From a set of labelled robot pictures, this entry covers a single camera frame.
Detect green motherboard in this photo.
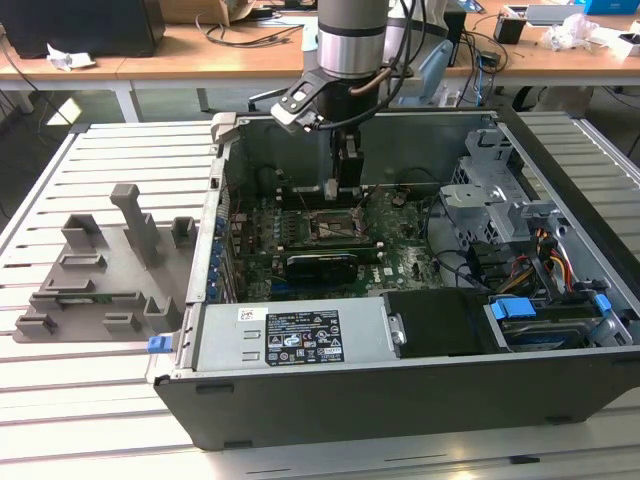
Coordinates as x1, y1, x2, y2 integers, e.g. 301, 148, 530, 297
224, 187, 446, 304

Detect metal drive cage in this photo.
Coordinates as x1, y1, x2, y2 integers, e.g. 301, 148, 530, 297
439, 127, 569, 246

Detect black plastic shroud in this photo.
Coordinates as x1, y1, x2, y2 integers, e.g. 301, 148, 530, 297
383, 288, 497, 360

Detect small black box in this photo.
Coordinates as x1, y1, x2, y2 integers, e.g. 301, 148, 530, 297
493, 13, 527, 45

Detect tall black box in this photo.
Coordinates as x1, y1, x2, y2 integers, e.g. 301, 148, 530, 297
444, 9, 467, 69

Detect blue box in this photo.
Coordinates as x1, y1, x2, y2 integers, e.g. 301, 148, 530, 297
584, 0, 640, 15

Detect crumpled white paper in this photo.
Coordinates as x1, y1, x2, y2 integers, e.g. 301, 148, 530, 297
46, 43, 97, 72

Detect black graphics card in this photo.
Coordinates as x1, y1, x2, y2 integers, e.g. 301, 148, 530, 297
283, 250, 361, 288

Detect clear plastic bag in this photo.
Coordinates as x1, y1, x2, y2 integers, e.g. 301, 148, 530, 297
540, 13, 624, 52

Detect cardboard box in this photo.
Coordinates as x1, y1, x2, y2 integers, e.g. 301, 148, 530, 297
164, 0, 261, 26

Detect large black box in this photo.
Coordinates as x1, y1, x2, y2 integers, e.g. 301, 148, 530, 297
0, 0, 166, 59

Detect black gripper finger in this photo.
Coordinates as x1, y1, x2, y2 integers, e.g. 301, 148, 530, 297
329, 128, 367, 199

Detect black drive cables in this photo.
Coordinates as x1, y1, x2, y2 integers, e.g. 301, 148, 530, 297
424, 194, 506, 296

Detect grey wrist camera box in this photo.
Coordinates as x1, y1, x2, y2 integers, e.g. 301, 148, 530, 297
269, 74, 324, 135

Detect CPU socket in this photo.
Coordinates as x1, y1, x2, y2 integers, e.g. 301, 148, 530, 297
307, 207, 366, 245

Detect grey parts rack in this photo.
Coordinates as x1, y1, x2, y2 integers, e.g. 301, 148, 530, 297
12, 183, 199, 345

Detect black rating label sticker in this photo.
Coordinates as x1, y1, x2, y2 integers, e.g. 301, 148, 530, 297
263, 309, 347, 366

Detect black office chair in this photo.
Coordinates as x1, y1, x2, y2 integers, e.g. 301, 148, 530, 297
512, 85, 551, 112

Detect green RAM stick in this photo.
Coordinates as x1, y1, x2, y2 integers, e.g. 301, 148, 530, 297
55, 293, 139, 305

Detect black PC case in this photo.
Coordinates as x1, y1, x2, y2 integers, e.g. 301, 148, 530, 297
144, 107, 640, 451

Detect coloured wire bundle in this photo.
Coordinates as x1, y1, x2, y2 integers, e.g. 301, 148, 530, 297
529, 227, 575, 296

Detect silver power supply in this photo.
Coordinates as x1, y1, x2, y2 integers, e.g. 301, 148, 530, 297
192, 297, 401, 374

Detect hard disk blue carrier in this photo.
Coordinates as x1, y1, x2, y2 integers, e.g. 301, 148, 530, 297
483, 294, 614, 352

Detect white box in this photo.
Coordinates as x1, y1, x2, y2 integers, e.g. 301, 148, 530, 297
617, 32, 640, 60

